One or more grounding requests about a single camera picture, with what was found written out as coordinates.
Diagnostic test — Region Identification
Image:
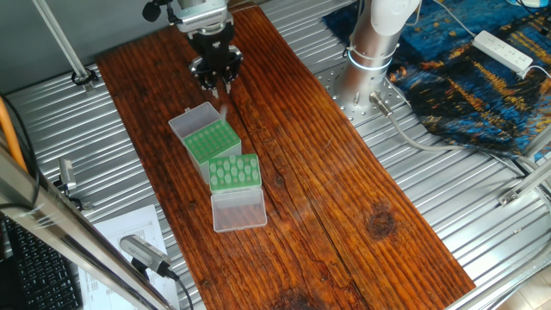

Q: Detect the silver camera on stand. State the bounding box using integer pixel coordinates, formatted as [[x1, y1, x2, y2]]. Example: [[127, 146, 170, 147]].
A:
[[58, 158, 78, 193]]

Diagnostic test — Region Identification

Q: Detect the white power strip cable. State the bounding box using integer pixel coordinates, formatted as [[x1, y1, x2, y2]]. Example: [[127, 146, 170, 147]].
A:
[[523, 64, 551, 81]]

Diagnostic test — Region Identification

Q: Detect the orange tube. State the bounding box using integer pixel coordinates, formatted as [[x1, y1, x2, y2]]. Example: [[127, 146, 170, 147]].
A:
[[0, 96, 28, 173]]

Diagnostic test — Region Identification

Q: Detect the grey robot cable with connector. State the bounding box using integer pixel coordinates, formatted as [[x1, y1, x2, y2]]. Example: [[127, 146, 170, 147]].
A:
[[368, 91, 551, 195]]

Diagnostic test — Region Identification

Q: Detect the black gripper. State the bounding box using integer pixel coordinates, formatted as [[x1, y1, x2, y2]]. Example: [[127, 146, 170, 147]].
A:
[[189, 26, 245, 98]]

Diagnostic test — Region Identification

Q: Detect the pale blue plastic object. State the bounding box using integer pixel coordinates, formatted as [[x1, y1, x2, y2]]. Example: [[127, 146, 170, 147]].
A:
[[506, 0, 551, 9]]

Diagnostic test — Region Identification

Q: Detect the thin white cable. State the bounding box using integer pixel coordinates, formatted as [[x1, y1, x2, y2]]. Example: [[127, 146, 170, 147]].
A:
[[432, 0, 477, 39]]

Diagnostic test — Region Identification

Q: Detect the printed white paper sheet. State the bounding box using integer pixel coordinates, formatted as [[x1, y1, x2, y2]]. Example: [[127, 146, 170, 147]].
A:
[[78, 204, 181, 310]]

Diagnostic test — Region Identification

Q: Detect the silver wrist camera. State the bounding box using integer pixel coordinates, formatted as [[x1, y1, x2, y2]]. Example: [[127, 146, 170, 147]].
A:
[[171, 0, 236, 34]]

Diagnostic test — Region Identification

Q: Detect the aluminium profile with bracket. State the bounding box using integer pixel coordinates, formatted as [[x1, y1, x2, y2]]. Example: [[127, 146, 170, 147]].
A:
[[497, 159, 551, 208]]

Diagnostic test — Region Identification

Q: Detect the blue starry painted cloth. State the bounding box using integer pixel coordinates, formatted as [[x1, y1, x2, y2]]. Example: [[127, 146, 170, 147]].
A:
[[322, 0, 551, 161]]

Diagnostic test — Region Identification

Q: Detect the black camera cable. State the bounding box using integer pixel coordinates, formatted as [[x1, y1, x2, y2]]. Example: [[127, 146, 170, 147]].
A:
[[165, 267, 195, 310]]

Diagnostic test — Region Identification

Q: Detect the clear box with green rack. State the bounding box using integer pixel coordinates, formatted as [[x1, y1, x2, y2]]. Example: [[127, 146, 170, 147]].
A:
[[166, 102, 243, 184], [207, 153, 269, 234]]

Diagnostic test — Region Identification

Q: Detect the aluminium frame beam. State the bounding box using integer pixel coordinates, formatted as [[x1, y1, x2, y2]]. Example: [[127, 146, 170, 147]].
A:
[[0, 144, 176, 310]]

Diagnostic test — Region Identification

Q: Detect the black cable ring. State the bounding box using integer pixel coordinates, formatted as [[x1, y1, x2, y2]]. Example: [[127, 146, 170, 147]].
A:
[[71, 67, 101, 87]]

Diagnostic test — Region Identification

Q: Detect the white power strip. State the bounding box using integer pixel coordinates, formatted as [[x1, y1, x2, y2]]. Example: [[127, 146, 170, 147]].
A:
[[472, 29, 535, 79]]

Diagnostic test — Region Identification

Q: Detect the silver camera with black cable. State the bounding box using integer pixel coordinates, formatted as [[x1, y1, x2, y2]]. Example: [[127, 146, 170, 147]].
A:
[[119, 234, 173, 279]]

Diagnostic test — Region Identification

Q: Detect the brown wooden board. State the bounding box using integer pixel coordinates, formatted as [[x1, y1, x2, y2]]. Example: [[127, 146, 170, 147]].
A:
[[95, 3, 477, 310]]

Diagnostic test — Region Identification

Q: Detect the black keyboard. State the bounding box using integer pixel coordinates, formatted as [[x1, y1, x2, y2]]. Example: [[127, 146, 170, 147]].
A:
[[0, 214, 84, 310]]

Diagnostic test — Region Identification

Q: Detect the aluminium post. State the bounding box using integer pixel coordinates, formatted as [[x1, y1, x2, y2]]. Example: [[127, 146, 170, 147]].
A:
[[32, 0, 98, 94]]

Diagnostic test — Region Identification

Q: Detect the aluminium profile bar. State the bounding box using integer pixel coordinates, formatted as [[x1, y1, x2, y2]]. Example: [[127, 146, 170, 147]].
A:
[[520, 124, 551, 159]]

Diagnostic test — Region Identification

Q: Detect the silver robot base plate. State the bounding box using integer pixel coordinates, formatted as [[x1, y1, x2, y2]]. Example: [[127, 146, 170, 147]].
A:
[[316, 59, 412, 127]]

